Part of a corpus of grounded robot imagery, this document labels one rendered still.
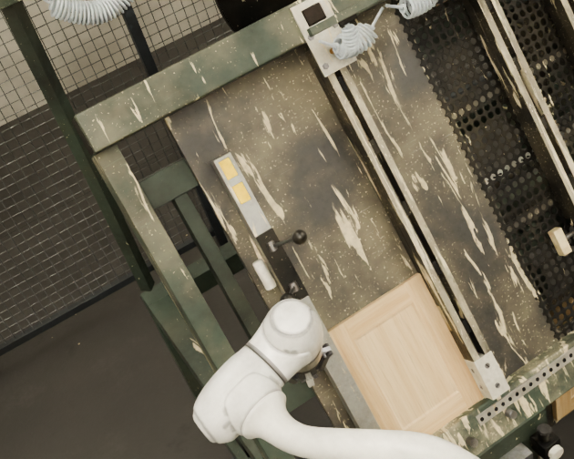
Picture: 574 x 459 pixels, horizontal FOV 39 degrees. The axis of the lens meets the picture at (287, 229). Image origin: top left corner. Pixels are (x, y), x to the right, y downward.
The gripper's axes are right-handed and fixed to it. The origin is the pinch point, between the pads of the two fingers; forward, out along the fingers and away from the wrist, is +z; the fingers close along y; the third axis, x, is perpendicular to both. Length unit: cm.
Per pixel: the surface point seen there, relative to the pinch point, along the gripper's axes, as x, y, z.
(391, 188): -40, -42, 16
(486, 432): 21, -40, 58
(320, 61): -69, -37, -8
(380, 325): -13.8, -25.0, 36.6
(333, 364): -8.8, -8.8, 33.5
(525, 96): -50, -89, 20
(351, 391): -1.6, -10.1, 38.4
